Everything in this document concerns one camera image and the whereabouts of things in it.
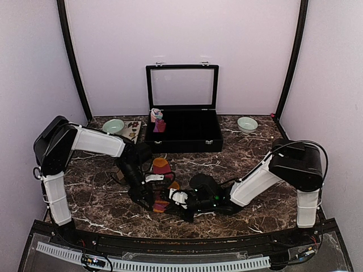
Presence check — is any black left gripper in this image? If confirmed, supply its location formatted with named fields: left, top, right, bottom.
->
left=117, top=159, right=154, bottom=211

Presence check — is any magenta striped sock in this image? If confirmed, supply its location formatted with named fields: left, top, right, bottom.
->
left=152, top=158, right=180, bottom=213

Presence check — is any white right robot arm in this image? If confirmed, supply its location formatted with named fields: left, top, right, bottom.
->
left=162, top=139, right=328, bottom=246

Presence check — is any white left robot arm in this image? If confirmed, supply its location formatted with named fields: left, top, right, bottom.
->
left=33, top=116, right=175, bottom=247

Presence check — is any green ceramic bowl on plate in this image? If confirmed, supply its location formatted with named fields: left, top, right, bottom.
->
left=102, top=119, right=125, bottom=136

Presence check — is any magenta purple rolled sock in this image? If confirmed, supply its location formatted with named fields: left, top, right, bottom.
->
left=153, top=118, right=166, bottom=133

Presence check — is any pink white rolled sock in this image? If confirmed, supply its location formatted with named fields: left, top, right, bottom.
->
left=150, top=108, right=163, bottom=123

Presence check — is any black compartment storage box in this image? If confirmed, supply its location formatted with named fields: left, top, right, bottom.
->
left=144, top=64, right=223, bottom=154

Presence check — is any green bowl at right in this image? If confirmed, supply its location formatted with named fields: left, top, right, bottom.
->
left=237, top=117, right=258, bottom=135

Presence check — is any white perforated front rail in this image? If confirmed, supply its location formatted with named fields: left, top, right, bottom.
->
left=35, top=241, right=271, bottom=271

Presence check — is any black left corner post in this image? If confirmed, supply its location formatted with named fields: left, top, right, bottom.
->
left=56, top=0, right=93, bottom=122

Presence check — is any black corner post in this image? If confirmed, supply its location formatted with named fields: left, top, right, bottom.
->
left=56, top=0, right=93, bottom=122
left=274, top=0, right=309, bottom=122

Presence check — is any black right corner post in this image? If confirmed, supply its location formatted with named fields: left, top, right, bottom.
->
left=274, top=0, right=309, bottom=122

